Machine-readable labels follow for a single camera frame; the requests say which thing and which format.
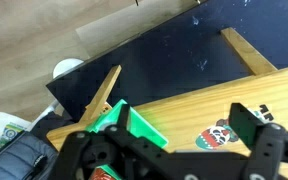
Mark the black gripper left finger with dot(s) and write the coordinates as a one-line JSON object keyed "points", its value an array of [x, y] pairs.
{"points": [[124, 116]]}

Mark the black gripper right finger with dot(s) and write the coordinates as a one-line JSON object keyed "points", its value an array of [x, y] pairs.
{"points": [[245, 125]]}

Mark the green plastic hinged box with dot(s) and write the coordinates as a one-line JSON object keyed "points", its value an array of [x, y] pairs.
{"points": [[140, 128]]}

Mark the black lettering sticker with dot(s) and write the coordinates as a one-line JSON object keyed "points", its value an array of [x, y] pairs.
{"points": [[266, 113]]}

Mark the wooden table leg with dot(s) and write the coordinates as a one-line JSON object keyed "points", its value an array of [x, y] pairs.
{"points": [[247, 51], [104, 95]]}

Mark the black hooded garment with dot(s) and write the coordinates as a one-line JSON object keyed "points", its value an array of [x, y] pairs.
{"points": [[52, 125]]}

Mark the dark blue rug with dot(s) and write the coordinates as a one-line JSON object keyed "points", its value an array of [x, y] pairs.
{"points": [[184, 66]]}

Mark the blue grey puffer jacket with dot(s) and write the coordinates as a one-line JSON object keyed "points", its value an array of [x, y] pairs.
{"points": [[14, 156]]}

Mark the white printed tote bag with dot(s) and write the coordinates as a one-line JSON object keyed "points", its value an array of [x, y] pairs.
{"points": [[2, 130]]}

